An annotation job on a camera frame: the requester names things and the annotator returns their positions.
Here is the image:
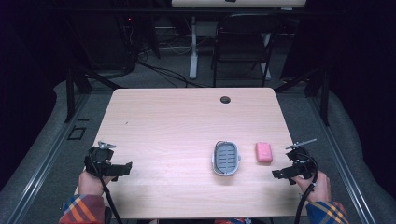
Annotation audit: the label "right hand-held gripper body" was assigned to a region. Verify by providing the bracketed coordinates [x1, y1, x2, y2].
[285, 138, 318, 180]

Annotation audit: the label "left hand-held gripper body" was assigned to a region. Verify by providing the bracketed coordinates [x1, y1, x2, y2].
[84, 141, 126, 183]

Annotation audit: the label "pink soap bar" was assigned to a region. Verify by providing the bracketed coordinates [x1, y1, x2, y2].
[255, 142, 274, 163]

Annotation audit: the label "grey soap dish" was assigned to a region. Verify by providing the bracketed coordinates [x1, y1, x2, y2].
[211, 140, 242, 177]

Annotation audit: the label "person's left hand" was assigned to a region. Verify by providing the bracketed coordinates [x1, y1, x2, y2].
[77, 170, 115, 197]

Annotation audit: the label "person's right hand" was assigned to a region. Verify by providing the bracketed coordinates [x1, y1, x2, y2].
[291, 170, 332, 203]

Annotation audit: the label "person's plaid clothing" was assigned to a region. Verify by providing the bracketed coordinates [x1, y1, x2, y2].
[214, 217, 252, 224]

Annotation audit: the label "dark computer tower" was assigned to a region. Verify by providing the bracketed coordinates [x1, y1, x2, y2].
[74, 8, 139, 71]

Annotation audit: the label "white desk with legs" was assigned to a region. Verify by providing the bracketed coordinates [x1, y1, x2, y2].
[170, 0, 308, 80]

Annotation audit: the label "black folding chair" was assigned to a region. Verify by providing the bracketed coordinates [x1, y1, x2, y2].
[210, 12, 284, 89]

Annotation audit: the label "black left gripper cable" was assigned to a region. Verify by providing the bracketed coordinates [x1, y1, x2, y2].
[88, 151, 124, 224]

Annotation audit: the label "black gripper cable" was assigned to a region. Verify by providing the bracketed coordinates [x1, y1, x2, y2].
[88, 151, 124, 224]
[293, 152, 319, 224]

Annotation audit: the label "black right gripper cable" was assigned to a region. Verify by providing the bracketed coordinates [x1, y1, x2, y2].
[293, 152, 319, 224]

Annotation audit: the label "aluminium floor rail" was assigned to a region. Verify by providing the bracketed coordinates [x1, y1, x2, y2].
[5, 92, 92, 224]
[310, 95, 378, 224]

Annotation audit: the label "black metal frame stand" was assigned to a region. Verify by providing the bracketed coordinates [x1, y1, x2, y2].
[63, 61, 123, 124]
[274, 65, 332, 127]

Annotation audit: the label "black floor cables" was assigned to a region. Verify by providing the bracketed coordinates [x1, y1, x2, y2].
[135, 36, 208, 89]

